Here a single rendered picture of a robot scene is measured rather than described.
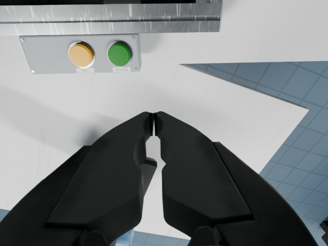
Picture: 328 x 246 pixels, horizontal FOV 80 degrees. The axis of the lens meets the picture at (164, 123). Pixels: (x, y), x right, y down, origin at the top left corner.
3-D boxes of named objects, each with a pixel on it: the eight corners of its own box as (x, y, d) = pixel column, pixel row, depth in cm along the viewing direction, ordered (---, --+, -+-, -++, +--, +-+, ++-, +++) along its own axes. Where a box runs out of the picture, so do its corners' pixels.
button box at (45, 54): (141, 64, 44) (139, 72, 38) (46, 66, 43) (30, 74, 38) (139, 30, 40) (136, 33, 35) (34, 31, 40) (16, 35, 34)
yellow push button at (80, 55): (95, 64, 38) (92, 67, 37) (75, 65, 38) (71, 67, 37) (92, 42, 36) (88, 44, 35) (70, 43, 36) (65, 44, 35)
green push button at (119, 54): (132, 63, 39) (131, 66, 37) (111, 64, 38) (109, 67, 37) (130, 41, 37) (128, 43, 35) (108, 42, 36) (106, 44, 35)
